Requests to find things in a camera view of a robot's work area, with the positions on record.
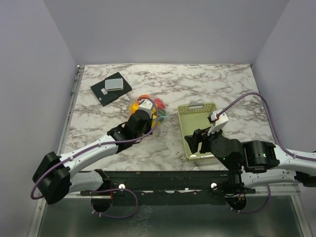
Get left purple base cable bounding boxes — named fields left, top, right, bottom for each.
left=91, top=187, right=139, bottom=219

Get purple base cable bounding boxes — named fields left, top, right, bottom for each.
left=91, top=187, right=139, bottom=219
left=229, top=184, right=272, bottom=215

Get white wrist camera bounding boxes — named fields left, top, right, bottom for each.
left=207, top=109, right=229, bottom=136
left=138, top=98, right=155, bottom=118

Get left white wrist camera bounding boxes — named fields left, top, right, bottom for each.
left=138, top=98, right=155, bottom=118

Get red toy apple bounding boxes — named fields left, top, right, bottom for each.
left=154, top=98, right=165, bottom=110

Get pale green plastic basket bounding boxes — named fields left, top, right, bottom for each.
left=177, top=102, right=217, bottom=160

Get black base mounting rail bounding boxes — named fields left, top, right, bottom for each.
left=80, top=169, right=255, bottom=205

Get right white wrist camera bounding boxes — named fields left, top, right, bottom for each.
left=207, top=109, right=229, bottom=136

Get black flat box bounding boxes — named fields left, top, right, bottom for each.
left=90, top=72, right=132, bottom=107

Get small white device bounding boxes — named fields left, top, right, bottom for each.
left=104, top=78, right=123, bottom=91

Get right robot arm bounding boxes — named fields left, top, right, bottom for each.
left=184, top=129, right=316, bottom=194

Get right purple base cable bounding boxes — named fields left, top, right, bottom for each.
left=229, top=184, right=272, bottom=215

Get orange toy orange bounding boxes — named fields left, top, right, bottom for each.
left=137, top=94, right=150, bottom=102

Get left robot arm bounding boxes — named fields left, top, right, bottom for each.
left=31, top=109, right=154, bottom=204

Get green toy fruit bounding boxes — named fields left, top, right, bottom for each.
left=158, top=110, right=169, bottom=123

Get clear zip top bag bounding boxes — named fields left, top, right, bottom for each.
left=129, top=94, right=171, bottom=128

